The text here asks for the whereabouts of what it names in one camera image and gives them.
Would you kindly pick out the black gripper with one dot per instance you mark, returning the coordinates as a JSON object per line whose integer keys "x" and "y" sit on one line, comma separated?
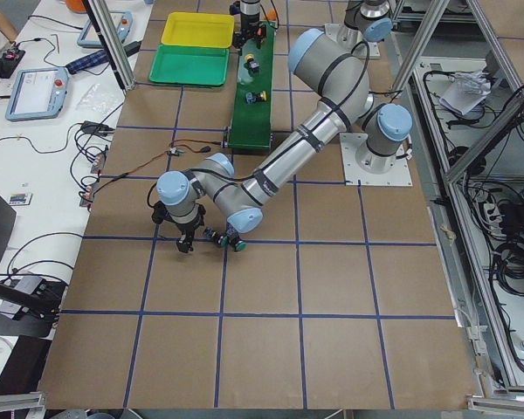
{"x": 187, "y": 230}
{"x": 247, "y": 22}

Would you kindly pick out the yellow push button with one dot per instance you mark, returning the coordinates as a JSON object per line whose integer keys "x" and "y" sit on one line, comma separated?
{"x": 251, "y": 64}
{"x": 256, "y": 97}

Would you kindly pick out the orange cylinder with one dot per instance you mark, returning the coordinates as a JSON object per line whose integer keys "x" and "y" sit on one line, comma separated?
{"x": 271, "y": 15}

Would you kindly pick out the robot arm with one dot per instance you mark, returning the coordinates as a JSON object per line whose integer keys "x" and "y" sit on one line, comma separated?
{"x": 342, "y": 81}
{"x": 364, "y": 20}

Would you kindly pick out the green push button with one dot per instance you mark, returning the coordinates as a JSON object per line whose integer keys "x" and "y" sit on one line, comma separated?
{"x": 216, "y": 237}
{"x": 234, "y": 240}

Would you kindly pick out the yellow plastic tray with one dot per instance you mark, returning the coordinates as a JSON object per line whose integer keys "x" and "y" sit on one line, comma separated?
{"x": 198, "y": 30}

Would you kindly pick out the green plastic tray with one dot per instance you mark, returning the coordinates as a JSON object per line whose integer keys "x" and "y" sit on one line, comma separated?
{"x": 188, "y": 65}

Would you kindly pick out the small control circuit board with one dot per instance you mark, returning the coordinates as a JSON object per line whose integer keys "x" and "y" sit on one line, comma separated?
{"x": 175, "y": 151}

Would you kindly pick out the green conveyor belt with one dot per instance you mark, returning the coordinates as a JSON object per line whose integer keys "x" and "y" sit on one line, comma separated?
{"x": 250, "y": 128}

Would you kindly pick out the blue plaid umbrella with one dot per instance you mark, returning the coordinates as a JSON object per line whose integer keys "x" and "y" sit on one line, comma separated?
{"x": 89, "y": 61}

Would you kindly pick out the near teach pendant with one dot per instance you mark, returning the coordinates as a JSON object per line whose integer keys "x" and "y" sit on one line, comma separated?
{"x": 37, "y": 94}

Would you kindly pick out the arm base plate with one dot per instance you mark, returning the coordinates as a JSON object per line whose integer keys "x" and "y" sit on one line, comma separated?
{"x": 348, "y": 38}
{"x": 361, "y": 167}

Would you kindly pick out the aluminium frame post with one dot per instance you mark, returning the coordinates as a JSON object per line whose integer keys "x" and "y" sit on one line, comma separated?
{"x": 100, "y": 17}

